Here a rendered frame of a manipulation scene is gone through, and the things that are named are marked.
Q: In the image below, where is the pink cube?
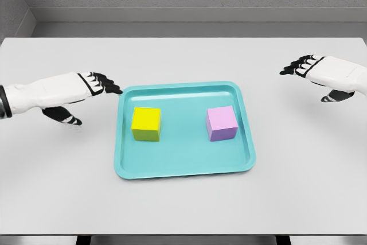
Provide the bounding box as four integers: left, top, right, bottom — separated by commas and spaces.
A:
205, 105, 239, 142

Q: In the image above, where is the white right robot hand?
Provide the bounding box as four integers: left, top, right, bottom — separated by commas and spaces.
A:
279, 55, 365, 103

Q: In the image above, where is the yellow cube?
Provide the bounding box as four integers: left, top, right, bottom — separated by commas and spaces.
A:
131, 106, 162, 143

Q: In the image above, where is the teal plastic tray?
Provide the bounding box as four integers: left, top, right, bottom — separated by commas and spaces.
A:
114, 80, 257, 181

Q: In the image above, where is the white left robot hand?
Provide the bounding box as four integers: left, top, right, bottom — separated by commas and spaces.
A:
36, 72, 123, 126

